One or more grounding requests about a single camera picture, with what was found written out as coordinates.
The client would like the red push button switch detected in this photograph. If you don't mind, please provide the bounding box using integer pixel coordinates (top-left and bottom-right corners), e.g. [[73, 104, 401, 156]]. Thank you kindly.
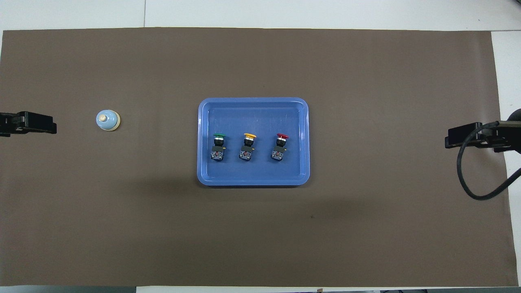
[[271, 133, 289, 162]]

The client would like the yellow push button switch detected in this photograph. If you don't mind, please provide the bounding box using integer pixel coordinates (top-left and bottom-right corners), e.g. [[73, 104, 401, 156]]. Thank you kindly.
[[239, 132, 257, 161]]

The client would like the green push button switch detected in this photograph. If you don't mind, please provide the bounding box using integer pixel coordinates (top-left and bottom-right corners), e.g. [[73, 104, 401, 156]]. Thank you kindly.
[[211, 132, 227, 161]]

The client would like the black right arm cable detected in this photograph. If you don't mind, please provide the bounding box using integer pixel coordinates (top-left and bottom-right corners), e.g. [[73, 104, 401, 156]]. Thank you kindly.
[[456, 121, 521, 201]]

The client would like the brown table mat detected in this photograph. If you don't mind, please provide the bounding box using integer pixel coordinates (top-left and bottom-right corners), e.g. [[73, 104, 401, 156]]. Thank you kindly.
[[0, 27, 519, 287]]

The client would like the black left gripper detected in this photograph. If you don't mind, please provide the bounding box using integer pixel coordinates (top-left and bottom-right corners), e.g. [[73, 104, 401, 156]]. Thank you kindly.
[[0, 111, 57, 138]]

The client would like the blue plastic tray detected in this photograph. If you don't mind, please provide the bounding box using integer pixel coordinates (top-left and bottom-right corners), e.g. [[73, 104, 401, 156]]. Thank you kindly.
[[197, 97, 311, 186]]

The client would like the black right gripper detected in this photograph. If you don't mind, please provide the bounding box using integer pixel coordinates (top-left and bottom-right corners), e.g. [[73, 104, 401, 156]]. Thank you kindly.
[[444, 109, 521, 154]]

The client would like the light blue service bell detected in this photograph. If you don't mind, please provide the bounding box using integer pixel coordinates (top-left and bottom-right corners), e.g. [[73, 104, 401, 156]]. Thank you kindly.
[[96, 110, 121, 132]]

